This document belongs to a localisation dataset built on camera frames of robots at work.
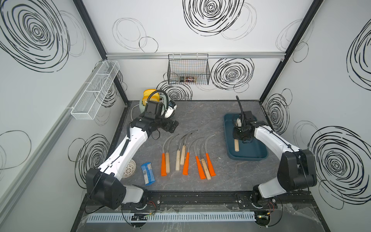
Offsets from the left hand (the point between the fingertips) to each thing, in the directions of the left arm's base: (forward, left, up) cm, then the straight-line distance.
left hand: (170, 119), depth 80 cm
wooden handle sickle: (-8, -39, -13) cm, 42 cm away
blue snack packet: (-23, +12, -22) cm, 34 cm away
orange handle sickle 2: (-21, -9, -22) cm, 31 cm away
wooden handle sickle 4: (-16, -20, -22) cm, 34 cm away
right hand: (-1, -40, -13) cm, 43 cm away
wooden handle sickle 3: (-12, -4, -22) cm, 25 cm away
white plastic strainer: (-21, +23, -23) cm, 39 cm away
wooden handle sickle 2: (-15, +2, -22) cm, 27 cm away
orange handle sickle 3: (-23, -19, -21) cm, 36 cm away
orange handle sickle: (-18, +4, -22) cm, 28 cm away
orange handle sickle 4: (-19, -25, -22) cm, 38 cm away
